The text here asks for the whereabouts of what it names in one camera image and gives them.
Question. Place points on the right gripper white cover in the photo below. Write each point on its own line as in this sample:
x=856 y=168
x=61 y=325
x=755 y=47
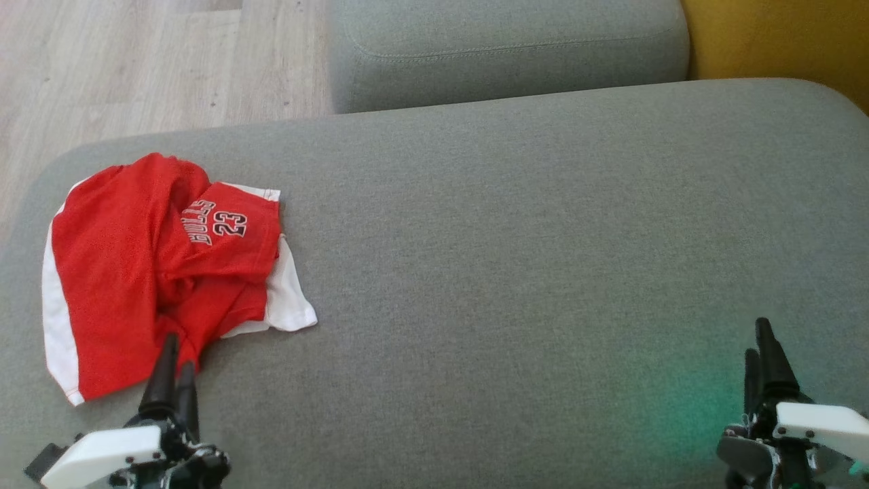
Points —
x=815 y=424

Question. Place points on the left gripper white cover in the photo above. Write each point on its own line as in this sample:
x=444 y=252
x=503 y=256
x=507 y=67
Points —
x=102 y=455

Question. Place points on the red shorts white side stripe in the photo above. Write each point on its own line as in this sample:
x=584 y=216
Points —
x=102 y=285

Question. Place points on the grey fabric sofa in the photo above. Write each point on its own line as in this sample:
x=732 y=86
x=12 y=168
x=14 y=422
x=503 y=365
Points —
x=509 y=305

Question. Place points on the small grey sofa cushion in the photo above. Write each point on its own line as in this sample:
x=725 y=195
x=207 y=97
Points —
x=509 y=61

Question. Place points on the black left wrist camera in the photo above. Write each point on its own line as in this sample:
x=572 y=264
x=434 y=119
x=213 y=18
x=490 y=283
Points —
x=44 y=462

